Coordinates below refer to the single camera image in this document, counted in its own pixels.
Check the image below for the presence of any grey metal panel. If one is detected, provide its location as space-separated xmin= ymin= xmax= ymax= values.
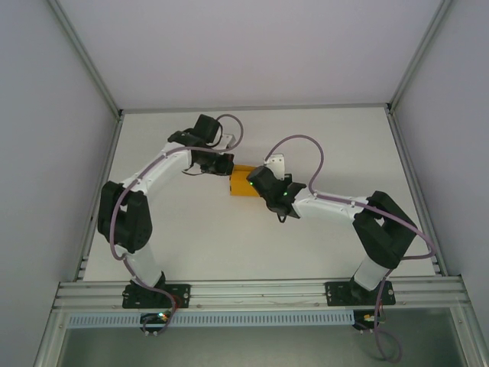
xmin=57 ymin=307 xmax=473 ymax=367

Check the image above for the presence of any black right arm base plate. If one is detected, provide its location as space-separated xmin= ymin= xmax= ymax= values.
xmin=324 ymin=281 xmax=395 ymax=307

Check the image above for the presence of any orange paper box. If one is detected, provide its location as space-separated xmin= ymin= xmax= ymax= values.
xmin=228 ymin=164 xmax=264 ymax=198

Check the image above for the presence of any aluminium frame post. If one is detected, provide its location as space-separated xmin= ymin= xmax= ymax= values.
xmin=47 ymin=0 xmax=124 ymax=118
xmin=385 ymin=0 xmax=459 ymax=114

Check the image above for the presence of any aluminium frame leg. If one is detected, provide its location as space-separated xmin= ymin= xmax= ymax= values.
xmin=32 ymin=308 xmax=72 ymax=367
xmin=450 ymin=301 xmax=489 ymax=367

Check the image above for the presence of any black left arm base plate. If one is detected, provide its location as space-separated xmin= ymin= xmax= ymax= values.
xmin=121 ymin=283 xmax=192 ymax=309

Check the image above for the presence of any light blue slotted cable duct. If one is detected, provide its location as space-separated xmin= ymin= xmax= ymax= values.
xmin=66 ymin=310 xmax=355 ymax=328

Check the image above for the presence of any small electronics board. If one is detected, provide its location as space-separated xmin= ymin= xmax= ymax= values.
xmin=139 ymin=312 xmax=173 ymax=326
xmin=353 ymin=310 xmax=387 ymax=330

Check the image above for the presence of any aluminium table edge rail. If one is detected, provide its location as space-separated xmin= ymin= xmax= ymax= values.
xmin=384 ymin=110 xmax=449 ymax=278
xmin=74 ymin=112 xmax=125 ymax=283
xmin=120 ymin=102 xmax=390 ymax=115

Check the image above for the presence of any long aluminium mounting rail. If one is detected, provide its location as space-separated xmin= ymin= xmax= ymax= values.
xmin=53 ymin=280 xmax=471 ymax=311

